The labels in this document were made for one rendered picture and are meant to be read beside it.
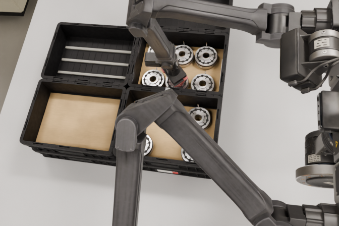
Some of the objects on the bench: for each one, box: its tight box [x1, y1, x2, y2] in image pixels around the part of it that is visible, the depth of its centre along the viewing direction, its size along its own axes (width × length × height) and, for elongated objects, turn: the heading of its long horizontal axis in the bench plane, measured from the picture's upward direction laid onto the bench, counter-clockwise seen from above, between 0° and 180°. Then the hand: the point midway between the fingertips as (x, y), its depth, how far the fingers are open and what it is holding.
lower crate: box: [33, 150, 117, 166], centre depth 166 cm, size 40×30×12 cm
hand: (176, 79), depth 158 cm, fingers open, 6 cm apart
